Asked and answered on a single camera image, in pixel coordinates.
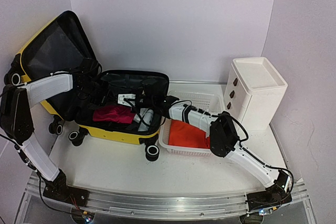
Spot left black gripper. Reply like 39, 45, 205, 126
77, 79, 116, 107

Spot white perforated plastic basket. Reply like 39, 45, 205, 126
159, 90, 224, 157

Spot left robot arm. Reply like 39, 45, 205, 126
1, 54, 107, 206

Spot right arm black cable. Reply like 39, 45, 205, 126
125, 98, 295, 193

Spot pink garment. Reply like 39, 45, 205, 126
92, 105, 135, 124

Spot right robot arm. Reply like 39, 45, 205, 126
124, 95, 294, 212

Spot white drawer cabinet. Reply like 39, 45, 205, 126
224, 57, 288, 131

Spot white bottle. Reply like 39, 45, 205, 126
138, 109, 154, 132

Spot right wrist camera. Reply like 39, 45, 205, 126
117, 94, 136, 106

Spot yellow cartoon print suitcase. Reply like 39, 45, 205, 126
4, 10, 169, 162

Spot orange garment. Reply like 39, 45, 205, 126
168, 120, 210, 149

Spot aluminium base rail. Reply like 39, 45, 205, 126
14, 173, 317, 223

